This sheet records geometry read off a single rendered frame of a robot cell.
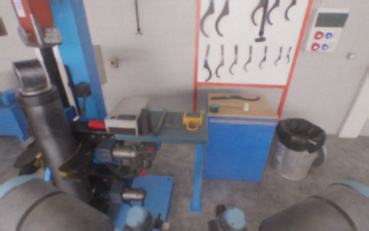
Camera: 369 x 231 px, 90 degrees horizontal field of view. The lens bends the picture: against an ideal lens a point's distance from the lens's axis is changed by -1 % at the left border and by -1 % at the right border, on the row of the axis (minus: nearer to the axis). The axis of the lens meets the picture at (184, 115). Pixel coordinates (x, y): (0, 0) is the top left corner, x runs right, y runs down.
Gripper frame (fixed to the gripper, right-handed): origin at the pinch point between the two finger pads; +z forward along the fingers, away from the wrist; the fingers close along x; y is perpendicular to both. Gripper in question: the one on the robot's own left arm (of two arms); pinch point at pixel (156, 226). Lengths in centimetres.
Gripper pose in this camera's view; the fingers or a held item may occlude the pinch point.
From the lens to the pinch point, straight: 131.3
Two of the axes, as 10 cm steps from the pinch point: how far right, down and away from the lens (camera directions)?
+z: 1.7, 6.1, 7.7
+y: 1.2, -7.9, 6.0
